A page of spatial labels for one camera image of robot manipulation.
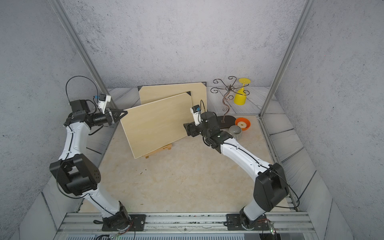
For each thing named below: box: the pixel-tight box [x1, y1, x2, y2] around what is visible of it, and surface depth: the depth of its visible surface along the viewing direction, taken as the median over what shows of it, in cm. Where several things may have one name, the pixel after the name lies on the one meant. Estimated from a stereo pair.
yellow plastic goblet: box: [234, 77, 251, 106], surface depth 101 cm
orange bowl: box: [234, 117, 251, 131], surface depth 113 cm
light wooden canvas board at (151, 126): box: [120, 92, 192, 159], surface depth 90 cm
